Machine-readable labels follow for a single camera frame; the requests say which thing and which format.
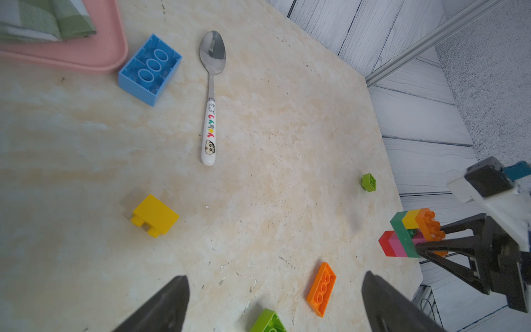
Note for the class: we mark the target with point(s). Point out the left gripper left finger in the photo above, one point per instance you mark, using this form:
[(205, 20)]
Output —
[(165, 311)]

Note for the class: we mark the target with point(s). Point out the right aluminium frame post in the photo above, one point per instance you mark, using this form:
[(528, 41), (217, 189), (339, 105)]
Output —
[(447, 29)]

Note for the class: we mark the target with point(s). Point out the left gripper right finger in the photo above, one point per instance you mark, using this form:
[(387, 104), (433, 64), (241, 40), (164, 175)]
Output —
[(388, 310)]

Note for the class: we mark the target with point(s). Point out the lime green lego brick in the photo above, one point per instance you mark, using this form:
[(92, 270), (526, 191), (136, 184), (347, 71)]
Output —
[(268, 321)]

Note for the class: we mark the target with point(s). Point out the yellow lego brick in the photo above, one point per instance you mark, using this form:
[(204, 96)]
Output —
[(409, 220), (154, 213)]

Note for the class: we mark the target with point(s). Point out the metal spoon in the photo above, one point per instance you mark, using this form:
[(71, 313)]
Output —
[(213, 57)]

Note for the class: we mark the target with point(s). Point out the blue long lego brick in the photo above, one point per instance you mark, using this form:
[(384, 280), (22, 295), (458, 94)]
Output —
[(147, 74)]

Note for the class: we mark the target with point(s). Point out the lime lego brick far right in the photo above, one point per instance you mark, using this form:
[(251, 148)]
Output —
[(368, 182)]

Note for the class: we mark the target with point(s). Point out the orange lego brick front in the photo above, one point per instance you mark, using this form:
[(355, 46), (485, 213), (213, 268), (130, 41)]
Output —
[(428, 226)]

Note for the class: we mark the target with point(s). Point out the dark green lego brick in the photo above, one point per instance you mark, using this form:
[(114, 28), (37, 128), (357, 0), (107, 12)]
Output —
[(403, 235)]

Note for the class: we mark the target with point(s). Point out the pink tray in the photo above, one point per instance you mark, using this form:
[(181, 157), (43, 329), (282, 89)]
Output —
[(105, 52)]

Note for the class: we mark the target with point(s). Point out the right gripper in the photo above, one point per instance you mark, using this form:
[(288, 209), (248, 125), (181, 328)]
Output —
[(499, 269)]

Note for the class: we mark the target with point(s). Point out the green checkered cloth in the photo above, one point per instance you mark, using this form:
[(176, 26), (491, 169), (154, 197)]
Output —
[(42, 21)]

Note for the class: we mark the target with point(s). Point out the red lego brick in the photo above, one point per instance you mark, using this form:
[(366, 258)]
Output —
[(385, 244)]

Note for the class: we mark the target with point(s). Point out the orange lego brick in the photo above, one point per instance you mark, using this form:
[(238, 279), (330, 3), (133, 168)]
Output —
[(428, 226), (321, 289)]

